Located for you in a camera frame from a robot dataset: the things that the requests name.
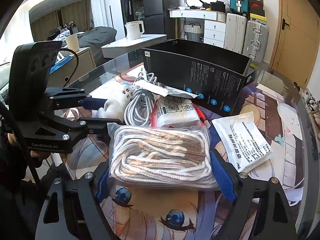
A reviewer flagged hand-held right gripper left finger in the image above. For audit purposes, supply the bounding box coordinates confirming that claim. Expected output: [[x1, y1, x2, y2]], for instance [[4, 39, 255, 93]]
[[44, 166, 118, 240]]

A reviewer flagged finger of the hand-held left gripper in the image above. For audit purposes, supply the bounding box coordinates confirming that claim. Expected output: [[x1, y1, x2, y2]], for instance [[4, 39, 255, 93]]
[[35, 116, 125, 141], [46, 87, 109, 110]]

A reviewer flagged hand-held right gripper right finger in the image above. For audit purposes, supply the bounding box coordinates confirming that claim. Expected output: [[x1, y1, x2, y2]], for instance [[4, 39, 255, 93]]
[[209, 149, 300, 240]]

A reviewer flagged white plush toy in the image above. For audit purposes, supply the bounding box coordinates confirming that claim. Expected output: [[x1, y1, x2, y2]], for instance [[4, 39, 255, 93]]
[[96, 81, 135, 119]]

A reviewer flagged white printed packet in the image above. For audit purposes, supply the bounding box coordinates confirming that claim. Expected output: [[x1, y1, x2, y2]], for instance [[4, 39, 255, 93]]
[[211, 111, 273, 173]]

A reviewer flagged grey charging cable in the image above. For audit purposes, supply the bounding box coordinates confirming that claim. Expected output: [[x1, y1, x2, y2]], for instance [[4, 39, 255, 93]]
[[124, 67, 160, 127]]

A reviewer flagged zip bag of white rope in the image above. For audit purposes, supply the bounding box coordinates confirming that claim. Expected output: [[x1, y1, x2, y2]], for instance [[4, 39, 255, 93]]
[[107, 122, 222, 198]]

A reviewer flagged grey printed sachet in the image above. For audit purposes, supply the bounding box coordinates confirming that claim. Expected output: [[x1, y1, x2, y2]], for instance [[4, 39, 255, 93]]
[[134, 80, 199, 99]]

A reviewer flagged red-trimmed bag of white cloth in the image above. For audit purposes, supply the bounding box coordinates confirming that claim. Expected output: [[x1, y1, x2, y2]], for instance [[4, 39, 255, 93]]
[[150, 96, 206, 130]]

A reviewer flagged black cardboard box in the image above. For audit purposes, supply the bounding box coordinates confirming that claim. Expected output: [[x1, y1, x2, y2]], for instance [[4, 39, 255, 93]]
[[141, 39, 257, 117]]

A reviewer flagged beige cabinet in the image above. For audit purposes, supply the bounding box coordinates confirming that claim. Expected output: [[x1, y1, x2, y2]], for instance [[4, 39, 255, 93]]
[[49, 46, 97, 87]]

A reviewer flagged hanging clothes rack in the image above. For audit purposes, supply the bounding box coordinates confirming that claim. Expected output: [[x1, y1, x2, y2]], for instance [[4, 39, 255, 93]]
[[50, 24, 78, 40]]

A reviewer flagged black bean bag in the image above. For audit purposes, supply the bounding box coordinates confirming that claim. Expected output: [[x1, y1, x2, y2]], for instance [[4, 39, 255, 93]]
[[75, 26, 117, 68]]

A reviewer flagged white low side table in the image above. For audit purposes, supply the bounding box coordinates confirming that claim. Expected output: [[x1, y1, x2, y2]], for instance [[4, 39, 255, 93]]
[[101, 34, 167, 59]]

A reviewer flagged brown curtain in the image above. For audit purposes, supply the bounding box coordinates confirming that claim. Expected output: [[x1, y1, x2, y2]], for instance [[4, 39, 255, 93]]
[[30, 0, 90, 38]]

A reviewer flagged printed cartoon table mat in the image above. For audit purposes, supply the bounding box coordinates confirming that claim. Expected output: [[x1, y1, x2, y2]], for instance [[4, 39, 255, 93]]
[[57, 62, 308, 240]]

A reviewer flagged white electric kettle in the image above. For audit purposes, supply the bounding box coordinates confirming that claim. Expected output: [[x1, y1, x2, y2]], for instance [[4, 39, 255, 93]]
[[124, 20, 145, 40]]

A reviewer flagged white sheer curtain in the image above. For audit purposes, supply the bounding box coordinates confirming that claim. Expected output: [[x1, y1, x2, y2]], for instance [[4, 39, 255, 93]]
[[90, 0, 120, 40]]

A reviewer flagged black glass display cabinet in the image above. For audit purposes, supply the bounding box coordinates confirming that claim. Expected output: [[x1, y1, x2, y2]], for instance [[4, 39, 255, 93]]
[[119, 0, 144, 22]]

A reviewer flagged pile of shoes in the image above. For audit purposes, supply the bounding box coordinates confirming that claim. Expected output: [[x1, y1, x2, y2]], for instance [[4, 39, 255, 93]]
[[299, 85, 320, 128]]

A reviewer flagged black refrigerator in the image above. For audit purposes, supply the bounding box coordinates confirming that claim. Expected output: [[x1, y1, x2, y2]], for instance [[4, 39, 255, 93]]
[[142, 0, 180, 39]]

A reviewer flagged grey woven basket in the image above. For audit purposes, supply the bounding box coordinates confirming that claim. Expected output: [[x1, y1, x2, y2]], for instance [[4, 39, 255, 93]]
[[184, 22, 204, 42]]

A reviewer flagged white dresser desk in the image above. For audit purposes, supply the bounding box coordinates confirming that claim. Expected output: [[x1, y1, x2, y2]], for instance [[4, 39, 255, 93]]
[[167, 7, 227, 48]]

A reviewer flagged silver suitcase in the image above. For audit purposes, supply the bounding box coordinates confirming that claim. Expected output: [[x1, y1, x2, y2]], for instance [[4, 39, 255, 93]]
[[242, 19, 270, 62]]

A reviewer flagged white suitcase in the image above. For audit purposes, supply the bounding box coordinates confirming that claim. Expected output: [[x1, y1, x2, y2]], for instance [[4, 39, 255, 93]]
[[224, 12, 248, 54]]

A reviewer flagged tan wooden door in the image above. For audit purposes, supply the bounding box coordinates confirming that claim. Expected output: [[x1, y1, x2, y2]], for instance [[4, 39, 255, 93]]
[[270, 0, 320, 87]]

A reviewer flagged stack of shoe boxes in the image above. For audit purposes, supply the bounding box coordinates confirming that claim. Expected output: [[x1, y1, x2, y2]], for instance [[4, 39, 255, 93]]
[[248, 0, 267, 22]]

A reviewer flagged thin black cable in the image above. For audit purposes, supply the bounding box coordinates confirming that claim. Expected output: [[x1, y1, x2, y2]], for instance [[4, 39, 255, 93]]
[[57, 47, 79, 88]]

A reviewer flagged thick black cable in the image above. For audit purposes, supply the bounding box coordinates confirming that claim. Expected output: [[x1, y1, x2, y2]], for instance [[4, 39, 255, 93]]
[[0, 102, 45, 195]]

